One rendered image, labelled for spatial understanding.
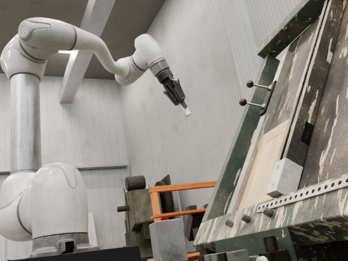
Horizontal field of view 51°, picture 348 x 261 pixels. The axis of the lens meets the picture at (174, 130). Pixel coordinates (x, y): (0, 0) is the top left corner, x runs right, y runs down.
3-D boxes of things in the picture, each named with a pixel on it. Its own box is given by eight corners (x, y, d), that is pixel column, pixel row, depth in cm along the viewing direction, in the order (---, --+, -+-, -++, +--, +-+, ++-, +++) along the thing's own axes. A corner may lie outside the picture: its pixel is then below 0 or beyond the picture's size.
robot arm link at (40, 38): (71, 14, 136) (51, 32, 144) (26, 3, 121) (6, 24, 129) (80, 46, 134) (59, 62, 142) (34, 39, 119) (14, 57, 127)
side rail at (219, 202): (220, 232, 176) (201, 222, 174) (278, 67, 226) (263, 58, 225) (226, 231, 170) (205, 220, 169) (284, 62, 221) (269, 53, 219)
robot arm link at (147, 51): (170, 56, 176) (152, 71, 184) (154, 29, 178) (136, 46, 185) (157, 57, 167) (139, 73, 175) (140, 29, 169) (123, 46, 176)
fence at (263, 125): (233, 219, 153) (225, 215, 153) (288, 58, 196) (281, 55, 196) (239, 218, 149) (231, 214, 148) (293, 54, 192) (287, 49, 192)
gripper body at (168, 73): (172, 66, 173) (182, 83, 172) (164, 75, 180) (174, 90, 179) (160, 70, 168) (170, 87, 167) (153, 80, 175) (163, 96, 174)
